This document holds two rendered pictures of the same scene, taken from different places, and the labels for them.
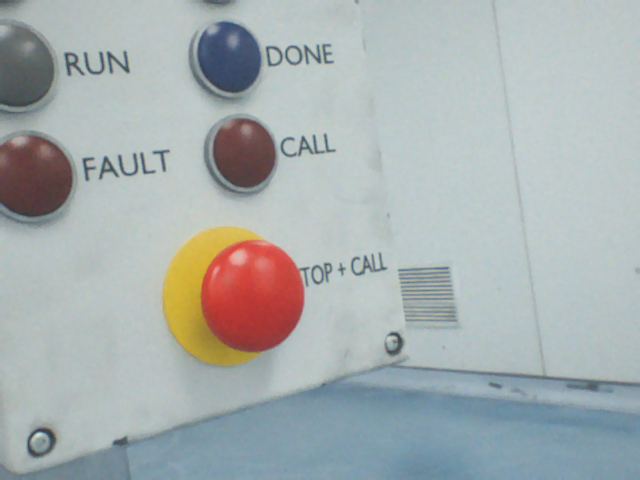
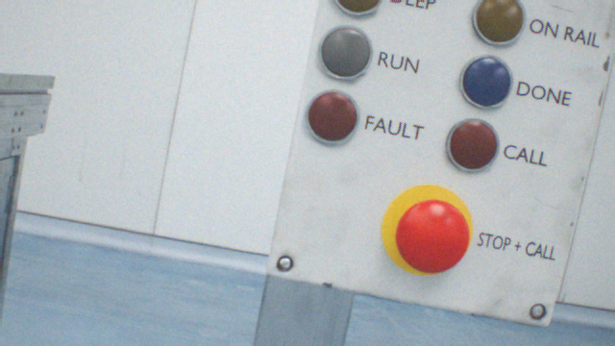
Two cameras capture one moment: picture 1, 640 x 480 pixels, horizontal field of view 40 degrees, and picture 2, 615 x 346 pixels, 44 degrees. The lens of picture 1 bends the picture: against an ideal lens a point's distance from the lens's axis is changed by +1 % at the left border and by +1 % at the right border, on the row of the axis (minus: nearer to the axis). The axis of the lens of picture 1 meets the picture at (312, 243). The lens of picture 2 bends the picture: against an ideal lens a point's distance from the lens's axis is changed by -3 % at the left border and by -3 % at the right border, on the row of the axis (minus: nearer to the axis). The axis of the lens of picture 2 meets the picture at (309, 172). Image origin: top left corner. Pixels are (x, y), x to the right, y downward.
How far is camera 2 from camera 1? 0.16 m
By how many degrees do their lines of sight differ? 32
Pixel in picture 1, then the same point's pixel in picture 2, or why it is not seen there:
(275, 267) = (449, 224)
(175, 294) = (392, 215)
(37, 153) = (338, 105)
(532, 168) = not seen: outside the picture
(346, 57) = (580, 105)
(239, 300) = (416, 234)
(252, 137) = (480, 137)
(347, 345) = (501, 297)
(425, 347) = not seen: outside the picture
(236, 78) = (483, 96)
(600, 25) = not seen: outside the picture
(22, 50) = (352, 45)
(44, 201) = (332, 133)
